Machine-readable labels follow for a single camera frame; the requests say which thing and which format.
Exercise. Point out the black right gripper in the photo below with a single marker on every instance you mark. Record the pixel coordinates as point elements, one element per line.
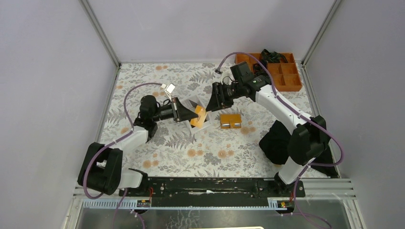
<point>217,101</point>

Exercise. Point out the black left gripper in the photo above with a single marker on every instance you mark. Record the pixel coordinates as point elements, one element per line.
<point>182,113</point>

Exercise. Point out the yellow credit card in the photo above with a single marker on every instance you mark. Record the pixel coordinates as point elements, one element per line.
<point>200,120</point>

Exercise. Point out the yellow leather card holder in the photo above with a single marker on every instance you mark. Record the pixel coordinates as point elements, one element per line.
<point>230,121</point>

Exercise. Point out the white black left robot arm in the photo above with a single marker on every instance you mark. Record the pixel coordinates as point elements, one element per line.
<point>102,166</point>

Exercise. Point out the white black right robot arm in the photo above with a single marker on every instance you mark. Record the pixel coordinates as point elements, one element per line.
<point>308,135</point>

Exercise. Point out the white card box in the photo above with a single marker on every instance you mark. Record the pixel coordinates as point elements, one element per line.
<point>191,103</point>

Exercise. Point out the floral patterned table mat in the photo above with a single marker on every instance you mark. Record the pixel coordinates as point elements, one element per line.
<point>174,151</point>

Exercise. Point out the black cloth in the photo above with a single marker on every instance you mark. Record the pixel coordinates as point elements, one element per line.
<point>274,145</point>

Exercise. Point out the orange wooden divided tray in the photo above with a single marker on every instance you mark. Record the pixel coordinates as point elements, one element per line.
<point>285,75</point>

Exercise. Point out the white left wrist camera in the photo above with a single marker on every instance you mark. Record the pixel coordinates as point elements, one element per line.
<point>168,89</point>

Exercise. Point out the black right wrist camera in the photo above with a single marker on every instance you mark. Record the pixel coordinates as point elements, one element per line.
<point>242,73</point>

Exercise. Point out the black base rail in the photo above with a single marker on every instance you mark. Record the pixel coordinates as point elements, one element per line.
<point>214,192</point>

